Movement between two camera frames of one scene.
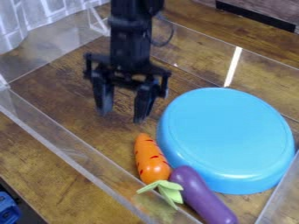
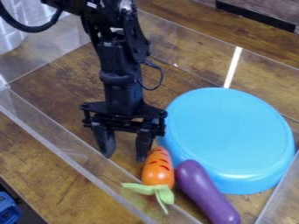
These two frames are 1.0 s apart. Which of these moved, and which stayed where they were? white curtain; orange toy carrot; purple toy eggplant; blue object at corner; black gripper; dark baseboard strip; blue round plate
Moved: black gripper; orange toy carrot; purple toy eggplant
Stayed: blue object at corner; dark baseboard strip; white curtain; blue round plate
